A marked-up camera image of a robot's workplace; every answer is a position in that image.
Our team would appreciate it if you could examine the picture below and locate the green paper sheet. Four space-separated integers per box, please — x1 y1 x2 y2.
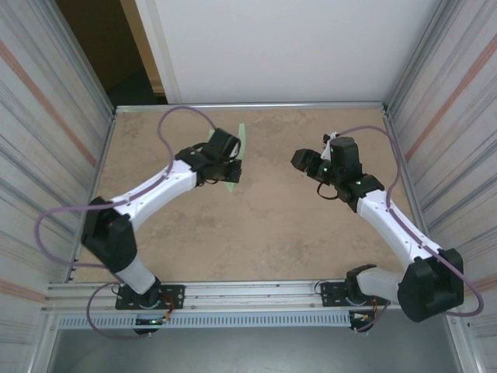
207 122 249 193

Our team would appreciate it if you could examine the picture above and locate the black base connector module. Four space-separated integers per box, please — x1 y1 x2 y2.
132 316 172 336
348 310 376 334

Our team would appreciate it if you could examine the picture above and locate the grey metal shelf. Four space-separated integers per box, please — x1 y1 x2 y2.
45 310 467 373

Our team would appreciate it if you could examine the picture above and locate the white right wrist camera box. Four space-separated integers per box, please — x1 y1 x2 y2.
321 131 339 161

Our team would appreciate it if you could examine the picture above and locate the aluminium table side rail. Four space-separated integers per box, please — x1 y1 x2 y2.
383 110 434 257
71 110 117 283

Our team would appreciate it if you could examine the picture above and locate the aluminium frame crossbar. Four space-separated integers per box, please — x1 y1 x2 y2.
113 101 391 114

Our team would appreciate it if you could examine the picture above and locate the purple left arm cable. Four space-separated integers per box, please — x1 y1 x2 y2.
34 105 219 343

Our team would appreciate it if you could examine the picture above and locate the wide aluminium mounting rail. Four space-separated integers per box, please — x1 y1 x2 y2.
40 276 465 312

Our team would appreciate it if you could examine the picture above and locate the aluminium frame post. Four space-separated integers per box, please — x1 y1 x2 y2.
382 0 464 112
29 310 59 373
445 316 475 373
38 0 117 113

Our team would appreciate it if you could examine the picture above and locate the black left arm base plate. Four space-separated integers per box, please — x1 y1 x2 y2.
114 284 185 311

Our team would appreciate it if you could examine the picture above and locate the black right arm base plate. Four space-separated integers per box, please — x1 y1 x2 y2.
319 281 391 309

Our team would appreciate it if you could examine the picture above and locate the grey slotted cable duct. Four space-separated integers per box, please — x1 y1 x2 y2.
56 312 353 329

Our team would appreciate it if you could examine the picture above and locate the beige door frame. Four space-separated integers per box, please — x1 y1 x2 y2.
119 0 166 95

